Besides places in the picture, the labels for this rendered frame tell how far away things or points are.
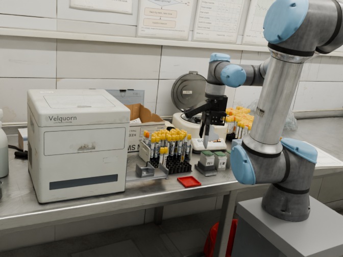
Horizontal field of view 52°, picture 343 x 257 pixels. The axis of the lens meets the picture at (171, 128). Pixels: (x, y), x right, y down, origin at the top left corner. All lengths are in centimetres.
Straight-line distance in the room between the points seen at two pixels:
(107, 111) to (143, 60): 75
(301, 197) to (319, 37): 49
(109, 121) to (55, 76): 64
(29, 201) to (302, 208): 84
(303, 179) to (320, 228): 16
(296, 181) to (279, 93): 31
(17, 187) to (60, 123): 31
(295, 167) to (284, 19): 44
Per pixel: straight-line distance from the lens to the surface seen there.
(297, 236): 112
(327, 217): 126
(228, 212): 153
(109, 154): 116
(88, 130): 111
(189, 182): 136
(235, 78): 122
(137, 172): 130
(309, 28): 91
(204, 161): 144
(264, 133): 100
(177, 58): 190
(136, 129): 150
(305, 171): 113
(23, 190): 127
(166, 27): 184
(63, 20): 168
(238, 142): 157
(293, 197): 116
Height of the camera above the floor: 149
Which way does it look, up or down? 18 degrees down
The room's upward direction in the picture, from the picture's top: 7 degrees clockwise
